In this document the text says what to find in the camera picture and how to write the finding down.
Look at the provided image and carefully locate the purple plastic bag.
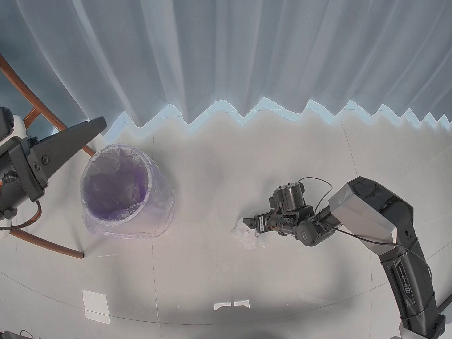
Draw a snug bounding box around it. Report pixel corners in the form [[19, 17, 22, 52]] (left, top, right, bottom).
[[79, 142, 176, 240]]

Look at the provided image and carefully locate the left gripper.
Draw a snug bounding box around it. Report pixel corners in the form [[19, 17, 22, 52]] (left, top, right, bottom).
[[0, 116, 107, 222]]

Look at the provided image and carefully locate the white trash bin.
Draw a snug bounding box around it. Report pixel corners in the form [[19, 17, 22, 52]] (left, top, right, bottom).
[[82, 145, 170, 237]]

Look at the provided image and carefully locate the white paper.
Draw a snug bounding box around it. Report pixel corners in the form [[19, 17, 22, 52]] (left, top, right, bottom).
[[231, 218, 260, 251]]

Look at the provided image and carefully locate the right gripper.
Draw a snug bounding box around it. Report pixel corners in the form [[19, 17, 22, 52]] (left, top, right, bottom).
[[243, 209, 283, 234]]

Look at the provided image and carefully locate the white cushioned wooden chair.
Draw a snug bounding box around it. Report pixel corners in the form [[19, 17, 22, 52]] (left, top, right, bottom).
[[0, 53, 97, 260]]

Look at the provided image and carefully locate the pale blue curtain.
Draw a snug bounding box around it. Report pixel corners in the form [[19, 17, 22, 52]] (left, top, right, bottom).
[[0, 0, 452, 137]]

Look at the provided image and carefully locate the black cable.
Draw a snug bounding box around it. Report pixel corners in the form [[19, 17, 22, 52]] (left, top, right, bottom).
[[298, 177, 432, 282]]

